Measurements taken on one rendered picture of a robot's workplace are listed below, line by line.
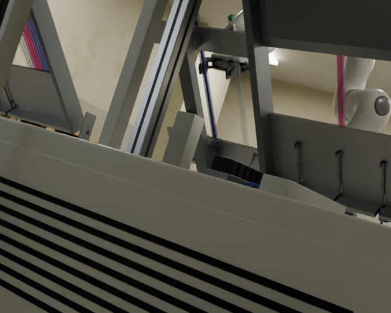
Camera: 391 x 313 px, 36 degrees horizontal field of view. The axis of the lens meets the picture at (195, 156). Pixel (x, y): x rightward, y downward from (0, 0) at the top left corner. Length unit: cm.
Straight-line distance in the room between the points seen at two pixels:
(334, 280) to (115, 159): 28
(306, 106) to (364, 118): 883
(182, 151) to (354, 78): 76
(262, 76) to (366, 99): 64
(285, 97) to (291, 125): 946
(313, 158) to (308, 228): 100
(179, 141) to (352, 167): 47
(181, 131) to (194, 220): 108
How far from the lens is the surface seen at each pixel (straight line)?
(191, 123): 163
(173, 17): 124
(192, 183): 59
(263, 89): 147
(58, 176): 71
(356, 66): 210
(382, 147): 141
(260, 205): 54
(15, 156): 77
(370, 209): 148
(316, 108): 1081
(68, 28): 678
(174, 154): 164
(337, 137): 145
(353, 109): 206
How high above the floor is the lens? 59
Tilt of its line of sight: 4 degrees up
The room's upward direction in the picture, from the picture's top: 18 degrees clockwise
